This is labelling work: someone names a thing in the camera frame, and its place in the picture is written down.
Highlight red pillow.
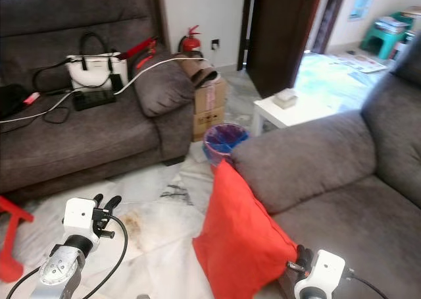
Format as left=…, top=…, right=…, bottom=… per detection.
left=192, top=159, right=299, bottom=299

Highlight grey fabric sofa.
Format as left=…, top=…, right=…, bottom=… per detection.
left=0, top=0, right=197, bottom=204
left=230, top=39, right=421, bottom=299

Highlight red plastic stool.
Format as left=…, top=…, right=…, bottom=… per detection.
left=0, top=195, right=35, bottom=283

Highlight cardboard box with black symbols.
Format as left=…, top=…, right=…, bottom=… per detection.
left=192, top=107, right=228, bottom=142

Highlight pink bin with blue liner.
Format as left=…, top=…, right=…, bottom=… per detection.
left=202, top=122, right=249, bottom=175

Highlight white black handbag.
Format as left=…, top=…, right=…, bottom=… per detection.
left=67, top=32, right=130, bottom=92

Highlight black soft bag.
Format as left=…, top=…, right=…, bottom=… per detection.
left=0, top=84, right=34, bottom=120

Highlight cardboard box with red tape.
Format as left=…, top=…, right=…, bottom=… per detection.
left=193, top=78, right=228, bottom=113

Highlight white side table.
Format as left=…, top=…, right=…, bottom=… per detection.
left=251, top=92, right=369, bottom=138

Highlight red metal tool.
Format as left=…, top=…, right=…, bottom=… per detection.
left=125, top=37, right=160, bottom=70

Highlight brown cloth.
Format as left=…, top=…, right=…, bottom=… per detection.
left=184, top=57, right=219, bottom=88

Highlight beige tissue box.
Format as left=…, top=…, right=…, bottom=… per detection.
left=273, top=88, right=299, bottom=109

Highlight red fire extinguisher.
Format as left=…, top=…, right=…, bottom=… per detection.
left=179, top=25, right=202, bottom=55

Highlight newspaper sheets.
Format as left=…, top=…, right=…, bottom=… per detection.
left=335, top=52, right=387, bottom=74

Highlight dark wooden door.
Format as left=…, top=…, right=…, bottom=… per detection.
left=245, top=0, right=346, bottom=99

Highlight green plastic stool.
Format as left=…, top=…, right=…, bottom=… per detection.
left=360, top=11, right=421, bottom=61

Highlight stack of papers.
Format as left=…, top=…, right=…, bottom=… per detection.
left=376, top=16, right=410, bottom=35

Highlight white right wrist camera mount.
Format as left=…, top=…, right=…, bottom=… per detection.
left=294, top=250, right=346, bottom=299

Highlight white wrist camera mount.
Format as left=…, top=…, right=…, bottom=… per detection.
left=294, top=250, right=346, bottom=299
left=64, top=198, right=97, bottom=237

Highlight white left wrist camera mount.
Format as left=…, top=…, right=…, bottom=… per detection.
left=64, top=198, right=97, bottom=237

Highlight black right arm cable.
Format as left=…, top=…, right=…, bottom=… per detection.
left=344, top=271, right=390, bottom=299

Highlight white cable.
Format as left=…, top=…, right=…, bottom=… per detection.
left=0, top=55, right=205, bottom=123

